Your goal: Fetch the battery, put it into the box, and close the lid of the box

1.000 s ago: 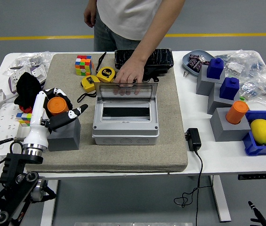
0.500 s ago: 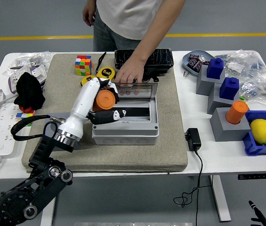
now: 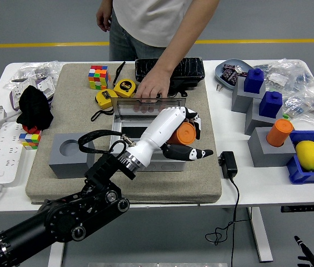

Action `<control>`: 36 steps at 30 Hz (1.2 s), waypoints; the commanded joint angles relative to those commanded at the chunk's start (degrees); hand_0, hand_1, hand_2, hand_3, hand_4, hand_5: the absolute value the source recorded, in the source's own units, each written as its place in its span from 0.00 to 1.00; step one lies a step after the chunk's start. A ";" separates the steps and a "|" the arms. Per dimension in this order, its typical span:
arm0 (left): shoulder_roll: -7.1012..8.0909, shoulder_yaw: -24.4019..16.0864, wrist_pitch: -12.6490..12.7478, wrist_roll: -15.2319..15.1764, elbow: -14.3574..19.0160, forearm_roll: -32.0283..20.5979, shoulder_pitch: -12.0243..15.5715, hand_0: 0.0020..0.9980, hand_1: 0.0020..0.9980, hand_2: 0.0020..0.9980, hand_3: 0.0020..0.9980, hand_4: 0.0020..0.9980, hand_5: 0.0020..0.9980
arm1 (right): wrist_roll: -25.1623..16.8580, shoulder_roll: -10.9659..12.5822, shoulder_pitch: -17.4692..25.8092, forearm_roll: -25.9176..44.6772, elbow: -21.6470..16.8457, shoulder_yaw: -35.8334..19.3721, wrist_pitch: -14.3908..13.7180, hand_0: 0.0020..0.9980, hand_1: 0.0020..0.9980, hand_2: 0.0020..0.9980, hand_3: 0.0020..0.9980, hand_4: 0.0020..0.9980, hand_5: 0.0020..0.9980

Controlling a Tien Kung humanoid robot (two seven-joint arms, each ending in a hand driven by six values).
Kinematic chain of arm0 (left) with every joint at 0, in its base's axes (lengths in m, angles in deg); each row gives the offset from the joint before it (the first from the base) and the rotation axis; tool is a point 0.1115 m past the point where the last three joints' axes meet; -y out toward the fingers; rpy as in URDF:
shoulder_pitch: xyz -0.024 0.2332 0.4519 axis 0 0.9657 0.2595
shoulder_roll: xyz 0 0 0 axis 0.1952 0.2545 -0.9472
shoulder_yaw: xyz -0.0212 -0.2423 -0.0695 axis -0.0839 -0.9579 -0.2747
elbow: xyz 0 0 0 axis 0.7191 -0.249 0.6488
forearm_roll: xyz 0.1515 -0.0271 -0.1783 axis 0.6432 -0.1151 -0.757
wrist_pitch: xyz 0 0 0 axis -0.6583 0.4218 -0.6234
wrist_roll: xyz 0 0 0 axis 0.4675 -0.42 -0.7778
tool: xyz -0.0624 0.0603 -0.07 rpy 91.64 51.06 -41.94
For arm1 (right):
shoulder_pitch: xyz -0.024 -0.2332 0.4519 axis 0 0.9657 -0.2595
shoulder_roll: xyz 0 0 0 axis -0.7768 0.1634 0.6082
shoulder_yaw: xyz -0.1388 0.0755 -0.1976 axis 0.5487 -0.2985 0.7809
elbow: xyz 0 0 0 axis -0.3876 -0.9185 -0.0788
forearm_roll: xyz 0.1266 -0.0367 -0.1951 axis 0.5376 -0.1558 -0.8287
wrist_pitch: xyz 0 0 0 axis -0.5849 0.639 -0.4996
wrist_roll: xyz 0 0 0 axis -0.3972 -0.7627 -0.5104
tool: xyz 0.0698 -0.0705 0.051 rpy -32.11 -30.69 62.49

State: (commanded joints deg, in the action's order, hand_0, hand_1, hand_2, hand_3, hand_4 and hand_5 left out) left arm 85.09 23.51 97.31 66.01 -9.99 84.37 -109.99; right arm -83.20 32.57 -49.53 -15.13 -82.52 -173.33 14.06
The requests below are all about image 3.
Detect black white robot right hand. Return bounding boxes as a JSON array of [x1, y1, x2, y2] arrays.
[[294, 235, 314, 267]]

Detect person's left hand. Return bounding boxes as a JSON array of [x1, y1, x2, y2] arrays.
[[132, 68, 172, 113]]

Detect person's right hand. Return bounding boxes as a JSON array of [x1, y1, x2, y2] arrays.
[[96, 4, 113, 32]]

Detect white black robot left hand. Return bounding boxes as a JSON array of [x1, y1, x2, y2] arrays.
[[124, 106, 215, 169]]

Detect orange cylinder battery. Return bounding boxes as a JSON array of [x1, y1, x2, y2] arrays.
[[167, 122, 197, 145], [266, 118, 295, 147]]

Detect transparent hinged box lid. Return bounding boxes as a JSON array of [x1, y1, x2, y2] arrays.
[[109, 96, 188, 121]]

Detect large yellow tape measure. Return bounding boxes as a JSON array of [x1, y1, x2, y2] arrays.
[[113, 61, 137, 98]]

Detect grey-brown table mat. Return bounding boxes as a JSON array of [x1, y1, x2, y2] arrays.
[[25, 62, 223, 205]]

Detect black plastic housing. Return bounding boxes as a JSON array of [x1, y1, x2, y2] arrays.
[[134, 57, 205, 98]]

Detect black table control panel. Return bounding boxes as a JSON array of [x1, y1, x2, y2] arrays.
[[281, 204, 314, 214]]

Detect white table leg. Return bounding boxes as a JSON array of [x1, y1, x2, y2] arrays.
[[47, 241, 66, 267], [246, 207, 273, 263]]

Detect small yellow tape measure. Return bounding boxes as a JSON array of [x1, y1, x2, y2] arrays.
[[91, 89, 120, 122]]

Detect large colourful puzzle cube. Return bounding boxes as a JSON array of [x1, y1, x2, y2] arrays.
[[88, 65, 111, 90]]

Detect blue-grey oval plate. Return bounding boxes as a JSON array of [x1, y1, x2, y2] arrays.
[[215, 58, 255, 92]]

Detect blue plastic bin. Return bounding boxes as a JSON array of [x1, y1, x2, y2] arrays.
[[286, 130, 314, 185]]

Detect clear bags of small parts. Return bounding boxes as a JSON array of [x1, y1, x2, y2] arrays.
[[3, 60, 63, 91]]

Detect grey holder block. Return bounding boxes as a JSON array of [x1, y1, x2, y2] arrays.
[[231, 76, 266, 113], [247, 126, 297, 168], [48, 132, 96, 179], [244, 97, 284, 136]]

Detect yellow lemon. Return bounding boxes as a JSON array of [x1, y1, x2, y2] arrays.
[[295, 140, 314, 171]]

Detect blue plastic block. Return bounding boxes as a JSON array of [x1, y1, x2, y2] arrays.
[[243, 68, 266, 94], [258, 91, 283, 119]]

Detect clear bag of parts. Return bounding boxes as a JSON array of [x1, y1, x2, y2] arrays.
[[253, 63, 271, 76], [283, 93, 314, 130], [265, 58, 314, 94]]

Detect black cloth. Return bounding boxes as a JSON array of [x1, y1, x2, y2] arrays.
[[16, 85, 54, 131]]

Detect white purple module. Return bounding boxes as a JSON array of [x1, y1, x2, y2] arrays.
[[8, 85, 28, 111]]

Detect small colourful puzzle cube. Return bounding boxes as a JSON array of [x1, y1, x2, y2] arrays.
[[18, 124, 43, 151]]

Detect white power strip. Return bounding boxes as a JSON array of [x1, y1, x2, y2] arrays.
[[0, 121, 24, 208]]

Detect grey electrical enclosure box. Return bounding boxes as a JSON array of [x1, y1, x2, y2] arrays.
[[108, 118, 188, 172]]

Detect black power adapter with cord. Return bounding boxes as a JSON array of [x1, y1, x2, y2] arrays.
[[204, 151, 241, 267]]

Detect white wall socket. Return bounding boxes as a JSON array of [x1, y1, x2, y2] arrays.
[[36, 75, 57, 100]]

